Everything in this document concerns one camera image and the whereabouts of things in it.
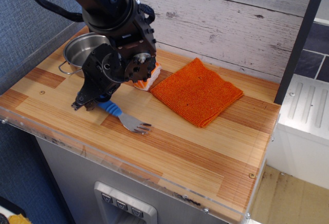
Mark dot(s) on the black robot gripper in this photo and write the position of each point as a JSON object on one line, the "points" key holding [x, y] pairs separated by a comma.
{"points": [[105, 70]]}

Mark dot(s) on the blue handled metal fork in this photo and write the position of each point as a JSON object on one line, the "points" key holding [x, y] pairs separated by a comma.
{"points": [[129, 122]]}

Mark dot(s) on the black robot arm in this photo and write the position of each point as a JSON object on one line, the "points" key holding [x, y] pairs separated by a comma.
{"points": [[128, 56]]}

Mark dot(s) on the salmon sushi toy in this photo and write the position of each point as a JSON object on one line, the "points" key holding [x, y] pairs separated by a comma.
{"points": [[145, 86]]}

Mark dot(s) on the stainless steel pot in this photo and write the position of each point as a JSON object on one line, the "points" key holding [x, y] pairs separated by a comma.
{"points": [[77, 50]]}

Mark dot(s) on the orange knitted cloth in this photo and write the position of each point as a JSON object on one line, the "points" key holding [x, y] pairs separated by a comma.
{"points": [[196, 93]]}

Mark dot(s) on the silver dispenser panel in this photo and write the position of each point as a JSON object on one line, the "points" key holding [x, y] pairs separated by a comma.
{"points": [[118, 207]]}

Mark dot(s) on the yellow black object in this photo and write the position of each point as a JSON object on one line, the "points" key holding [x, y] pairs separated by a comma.
{"points": [[14, 219]]}

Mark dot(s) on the clear acrylic table edge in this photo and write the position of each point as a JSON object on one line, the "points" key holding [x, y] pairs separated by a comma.
{"points": [[215, 167]]}

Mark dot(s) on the white grooved cabinet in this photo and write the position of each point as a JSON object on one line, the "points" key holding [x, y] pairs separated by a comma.
{"points": [[299, 145]]}

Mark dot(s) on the black right frame post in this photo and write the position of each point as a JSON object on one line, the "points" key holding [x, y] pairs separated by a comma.
{"points": [[304, 30]]}

